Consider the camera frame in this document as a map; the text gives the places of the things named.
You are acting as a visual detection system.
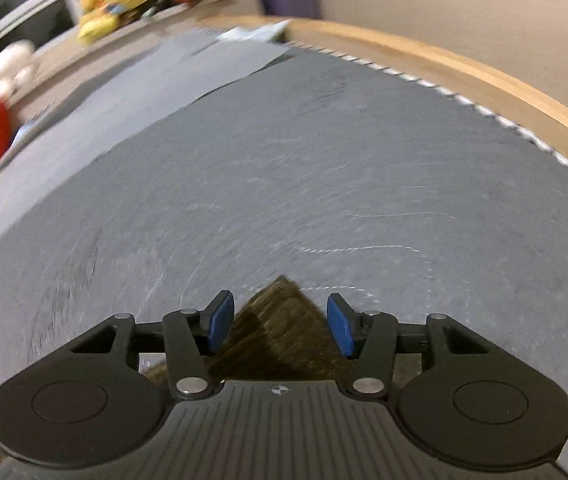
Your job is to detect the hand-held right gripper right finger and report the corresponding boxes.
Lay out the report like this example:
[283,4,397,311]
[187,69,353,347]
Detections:
[327,292,494,402]

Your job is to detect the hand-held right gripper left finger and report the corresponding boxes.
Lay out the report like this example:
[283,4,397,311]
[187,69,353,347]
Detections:
[68,290,235,402]

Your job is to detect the olive green corduroy pants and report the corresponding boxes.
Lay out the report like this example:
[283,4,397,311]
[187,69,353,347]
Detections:
[0,275,427,480]

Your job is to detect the grey bed sheet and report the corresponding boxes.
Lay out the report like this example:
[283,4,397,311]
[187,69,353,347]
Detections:
[0,27,295,276]

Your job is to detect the white cloth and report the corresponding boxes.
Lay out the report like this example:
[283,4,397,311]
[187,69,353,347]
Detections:
[219,20,291,44]

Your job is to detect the yellow duck plush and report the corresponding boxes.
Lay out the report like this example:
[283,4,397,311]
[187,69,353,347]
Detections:
[78,0,127,45]

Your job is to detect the white seal plush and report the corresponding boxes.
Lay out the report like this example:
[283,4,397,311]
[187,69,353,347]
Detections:
[0,40,37,99]

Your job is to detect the wooden bed frame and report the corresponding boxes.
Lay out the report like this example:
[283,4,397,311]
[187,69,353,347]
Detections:
[199,15,568,197]

